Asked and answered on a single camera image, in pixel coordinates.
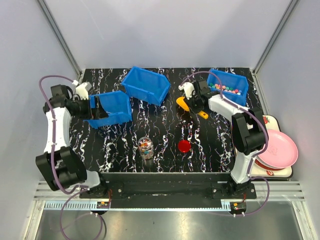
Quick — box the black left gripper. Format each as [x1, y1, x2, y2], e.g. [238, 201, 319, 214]
[71, 95, 109, 120]

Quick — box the yellow plastic scoop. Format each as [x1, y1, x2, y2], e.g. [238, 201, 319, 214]
[176, 96, 209, 120]

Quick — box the blue bin with lollipops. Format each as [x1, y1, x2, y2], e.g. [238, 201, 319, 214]
[84, 90, 133, 129]

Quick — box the red jar lid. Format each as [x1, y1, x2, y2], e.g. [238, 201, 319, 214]
[178, 140, 191, 153]

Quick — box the blue bin with star candies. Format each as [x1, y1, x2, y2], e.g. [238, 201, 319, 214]
[121, 66, 171, 106]

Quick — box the clear plastic jar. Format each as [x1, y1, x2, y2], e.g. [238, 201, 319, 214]
[137, 136, 154, 160]

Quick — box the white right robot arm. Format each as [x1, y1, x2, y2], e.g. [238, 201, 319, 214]
[179, 81, 269, 199]

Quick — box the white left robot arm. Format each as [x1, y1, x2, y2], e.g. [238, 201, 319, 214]
[35, 82, 109, 198]

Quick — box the blue bin with flower candies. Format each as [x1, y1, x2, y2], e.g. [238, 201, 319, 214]
[207, 68, 249, 107]

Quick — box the strawberry print tray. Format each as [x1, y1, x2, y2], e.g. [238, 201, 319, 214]
[251, 114, 293, 179]

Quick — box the red plate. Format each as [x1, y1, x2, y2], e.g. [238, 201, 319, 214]
[254, 159, 283, 171]

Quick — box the pink plate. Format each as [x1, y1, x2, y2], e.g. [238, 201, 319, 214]
[257, 129, 299, 169]

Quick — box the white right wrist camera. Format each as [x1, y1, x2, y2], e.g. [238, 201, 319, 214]
[178, 82, 195, 100]

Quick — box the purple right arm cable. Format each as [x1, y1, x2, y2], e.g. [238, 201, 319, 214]
[179, 71, 271, 217]

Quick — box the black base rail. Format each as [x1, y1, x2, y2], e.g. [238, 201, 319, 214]
[80, 172, 257, 211]

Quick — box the aluminium corner post left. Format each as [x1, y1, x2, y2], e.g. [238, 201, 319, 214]
[36, 0, 82, 77]

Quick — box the aluminium corner post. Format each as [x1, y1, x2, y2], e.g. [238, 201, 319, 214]
[36, 0, 82, 77]
[252, 0, 300, 74]

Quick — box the aluminium corner post right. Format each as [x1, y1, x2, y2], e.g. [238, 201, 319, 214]
[252, 0, 300, 74]

